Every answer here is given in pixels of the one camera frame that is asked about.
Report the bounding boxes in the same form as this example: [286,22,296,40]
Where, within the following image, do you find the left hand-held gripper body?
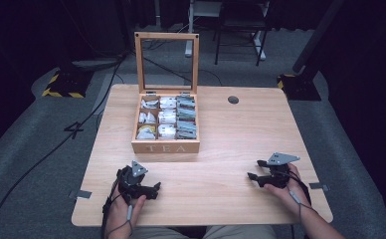
[115,160,154,204]

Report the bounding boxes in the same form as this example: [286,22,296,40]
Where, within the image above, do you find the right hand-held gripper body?
[262,151,301,190]

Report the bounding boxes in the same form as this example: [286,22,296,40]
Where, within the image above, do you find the person's right hand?
[264,162,310,215]

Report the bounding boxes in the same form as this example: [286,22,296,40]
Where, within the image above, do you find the person's left hand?
[106,188,147,234]

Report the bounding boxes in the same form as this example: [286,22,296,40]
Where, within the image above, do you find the person's left leg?
[129,226,183,239]

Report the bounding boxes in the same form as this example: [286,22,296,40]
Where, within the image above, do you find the person's leg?
[203,224,278,239]
[129,226,183,239]

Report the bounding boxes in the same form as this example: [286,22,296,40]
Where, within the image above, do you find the wooden tea box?
[130,31,201,154]

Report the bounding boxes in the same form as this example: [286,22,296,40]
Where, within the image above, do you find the grey tape strip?
[69,189,94,200]
[308,181,330,192]

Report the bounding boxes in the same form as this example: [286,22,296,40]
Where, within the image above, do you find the stack of white tea packets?
[157,124,177,140]
[159,96,178,111]
[157,110,178,125]

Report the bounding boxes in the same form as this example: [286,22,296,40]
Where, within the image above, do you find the person's right leg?
[203,224,278,239]

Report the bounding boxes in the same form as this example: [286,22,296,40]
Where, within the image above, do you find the stack of grey tea packets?
[176,95,197,110]
[175,119,198,140]
[176,108,198,121]

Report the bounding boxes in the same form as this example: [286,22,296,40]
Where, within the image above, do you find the black yellow striped stand base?
[41,69,95,100]
[277,73,322,102]

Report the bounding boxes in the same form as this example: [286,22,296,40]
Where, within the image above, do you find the black stand pole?
[291,0,345,75]

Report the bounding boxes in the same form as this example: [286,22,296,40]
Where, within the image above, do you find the black metal chair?
[213,0,271,67]

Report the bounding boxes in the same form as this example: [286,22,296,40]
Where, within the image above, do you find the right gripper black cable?
[279,169,318,223]

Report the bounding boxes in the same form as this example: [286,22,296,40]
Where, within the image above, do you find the long black floor cable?
[0,49,132,239]

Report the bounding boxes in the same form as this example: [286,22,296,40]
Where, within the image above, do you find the thin black floor cable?
[140,54,225,88]

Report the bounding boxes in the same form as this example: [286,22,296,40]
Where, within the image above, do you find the white desk frame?
[184,0,268,62]

